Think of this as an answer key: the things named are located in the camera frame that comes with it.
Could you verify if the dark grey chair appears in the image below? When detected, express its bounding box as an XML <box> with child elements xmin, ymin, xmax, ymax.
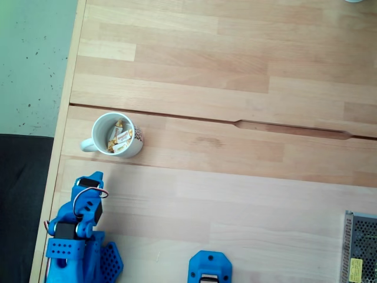
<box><xmin>0</xmin><ymin>133</ymin><xmax>55</xmax><ymax>283</ymax></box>

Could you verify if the light wooden board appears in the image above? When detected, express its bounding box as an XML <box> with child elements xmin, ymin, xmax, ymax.
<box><xmin>48</xmin><ymin>157</ymin><xmax>377</xmax><ymax>283</ymax></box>

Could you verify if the metal mesh power supply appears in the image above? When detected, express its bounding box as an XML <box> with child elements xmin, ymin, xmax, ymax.
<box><xmin>340</xmin><ymin>210</ymin><xmax>377</xmax><ymax>283</ymax></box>

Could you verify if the blue post base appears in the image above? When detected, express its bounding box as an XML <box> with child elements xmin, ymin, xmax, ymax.
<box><xmin>188</xmin><ymin>250</ymin><xmax>233</xmax><ymax>283</ymax></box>

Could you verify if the white printed mug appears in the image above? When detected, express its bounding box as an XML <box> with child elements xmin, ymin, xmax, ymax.
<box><xmin>80</xmin><ymin>111</ymin><xmax>144</xmax><ymax>159</ymax></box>

